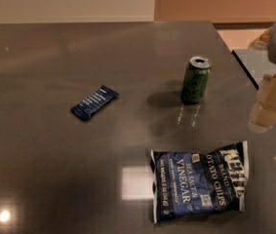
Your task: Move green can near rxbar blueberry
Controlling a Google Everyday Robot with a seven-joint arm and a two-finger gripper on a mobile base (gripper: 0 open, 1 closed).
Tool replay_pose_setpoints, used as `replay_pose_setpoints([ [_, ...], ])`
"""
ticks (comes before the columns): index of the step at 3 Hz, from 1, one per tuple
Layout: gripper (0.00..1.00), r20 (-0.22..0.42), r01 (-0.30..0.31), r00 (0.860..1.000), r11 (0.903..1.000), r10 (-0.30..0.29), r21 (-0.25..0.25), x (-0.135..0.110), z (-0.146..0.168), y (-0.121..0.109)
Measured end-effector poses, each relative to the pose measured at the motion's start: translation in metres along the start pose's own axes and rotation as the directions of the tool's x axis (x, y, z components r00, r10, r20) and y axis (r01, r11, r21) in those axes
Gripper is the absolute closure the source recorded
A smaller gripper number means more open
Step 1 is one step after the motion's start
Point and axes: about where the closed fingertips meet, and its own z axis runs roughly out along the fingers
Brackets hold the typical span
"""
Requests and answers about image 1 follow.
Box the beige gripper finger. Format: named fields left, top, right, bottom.
left=249, top=28, right=271, bottom=51
left=248, top=73, right=276, bottom=134

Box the green soda can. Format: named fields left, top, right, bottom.
left=181, top=56, right=212, bottom=104

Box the blue rxbar blueberry wrapper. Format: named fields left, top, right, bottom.
left=70, top=86, right=119, bottom=121

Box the blue kettle chips bag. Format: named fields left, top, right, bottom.
left=151, top=141, right=249, bottom=222

